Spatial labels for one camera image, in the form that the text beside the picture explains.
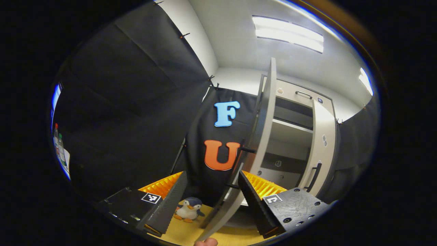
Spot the small ceiling light panel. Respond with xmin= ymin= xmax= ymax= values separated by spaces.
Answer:
xmin=358 ymin=68 xmax=373 ymax=96

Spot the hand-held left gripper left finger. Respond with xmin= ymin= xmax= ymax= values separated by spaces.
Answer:
xmin=96 ymin=171 xmax=187 ymax=237

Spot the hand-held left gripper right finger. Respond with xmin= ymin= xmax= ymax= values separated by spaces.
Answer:
xmin=238 ymin=170 xmax=330 ymax=239

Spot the large ceiling light panel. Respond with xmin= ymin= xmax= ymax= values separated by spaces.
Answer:
xmin=252 ymin=15 xmax=324 ymax=53

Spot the white shoe cabinet door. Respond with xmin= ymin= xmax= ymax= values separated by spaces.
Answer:
xmin=196 ymin=57 xmax=277 ymax=241
xmin=300 ymin=99 xmax=337 ymax=197

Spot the black backdrop cloth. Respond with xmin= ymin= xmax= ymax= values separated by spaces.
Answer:
xmin=328 ymin=99 xmax=380 ymax=204
xmin=51 ymin=2 xmax=260 ymax=209

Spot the grey white shoe cabinet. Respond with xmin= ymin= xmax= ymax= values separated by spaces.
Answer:
xmin=239 ymin=75 xmax=338 ymax=229

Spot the penguin plush toy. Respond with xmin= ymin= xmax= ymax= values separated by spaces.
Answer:
xmin=173 ymin=197 xmax=205 ymax=223

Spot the white cabinet drawer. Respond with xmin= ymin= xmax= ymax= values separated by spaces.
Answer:
xmin=275 ymin=79 xmax=333 ymax=107

